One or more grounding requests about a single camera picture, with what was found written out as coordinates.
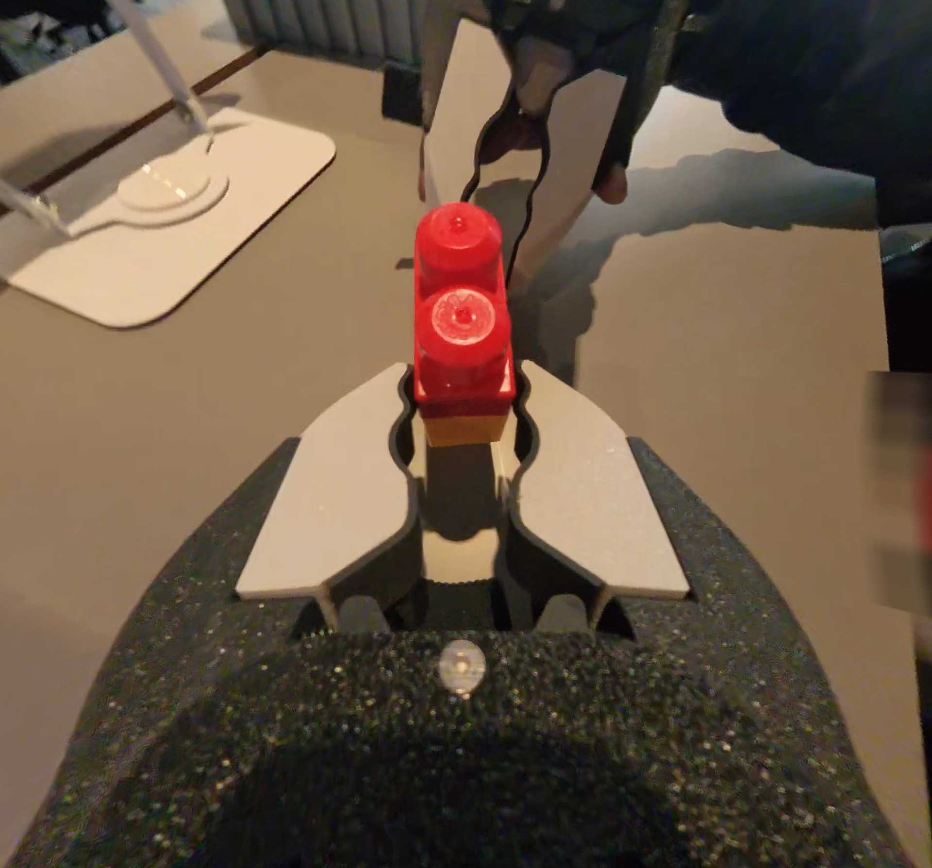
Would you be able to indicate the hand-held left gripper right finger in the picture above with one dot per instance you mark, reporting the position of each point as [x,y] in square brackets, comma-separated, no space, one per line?
[597,511]

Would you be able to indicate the yellow single-stud mega block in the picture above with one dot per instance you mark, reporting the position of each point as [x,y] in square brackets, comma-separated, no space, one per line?
[466,432]

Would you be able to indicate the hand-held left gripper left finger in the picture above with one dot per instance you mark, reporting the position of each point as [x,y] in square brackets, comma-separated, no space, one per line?
[327,511]

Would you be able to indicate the red two-stud mega block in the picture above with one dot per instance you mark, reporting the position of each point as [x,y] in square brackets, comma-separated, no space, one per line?
[462,344]

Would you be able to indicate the person's right forearm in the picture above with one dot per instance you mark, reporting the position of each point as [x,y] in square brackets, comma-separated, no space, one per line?
[815,45]

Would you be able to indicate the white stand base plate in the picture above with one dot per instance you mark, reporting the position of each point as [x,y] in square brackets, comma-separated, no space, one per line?
[218,227]

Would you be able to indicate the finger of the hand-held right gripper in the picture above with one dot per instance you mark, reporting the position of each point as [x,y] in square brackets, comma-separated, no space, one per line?
[459,96]
[582,140]

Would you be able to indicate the person's navy jacket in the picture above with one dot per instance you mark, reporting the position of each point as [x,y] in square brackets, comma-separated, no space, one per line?
[909,300]

